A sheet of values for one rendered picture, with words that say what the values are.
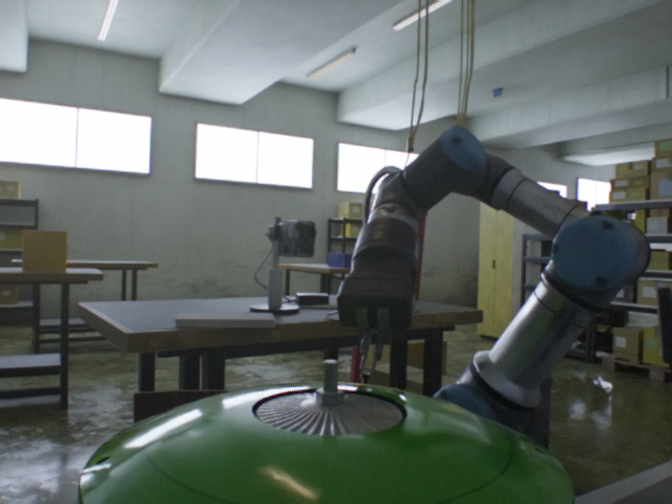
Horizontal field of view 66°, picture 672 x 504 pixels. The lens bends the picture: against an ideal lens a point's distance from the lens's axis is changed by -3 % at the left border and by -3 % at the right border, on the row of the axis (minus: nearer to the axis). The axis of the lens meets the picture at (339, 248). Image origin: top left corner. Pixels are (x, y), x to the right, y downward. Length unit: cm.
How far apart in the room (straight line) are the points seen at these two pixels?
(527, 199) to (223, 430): 50
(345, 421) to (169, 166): 908
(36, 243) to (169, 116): 548
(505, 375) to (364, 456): 35
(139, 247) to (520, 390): 874
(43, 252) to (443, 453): 420
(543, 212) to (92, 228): 864
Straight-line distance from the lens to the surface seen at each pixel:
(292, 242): 173
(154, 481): 31
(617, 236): 56
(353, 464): 30
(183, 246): 934
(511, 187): 73
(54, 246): 442
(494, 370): 63
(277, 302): 184
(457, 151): 65
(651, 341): 607
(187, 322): 149
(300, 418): 35
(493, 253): 755
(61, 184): 912
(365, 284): 54
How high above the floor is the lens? 120
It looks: level
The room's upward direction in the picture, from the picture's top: 2 degrees clockwise
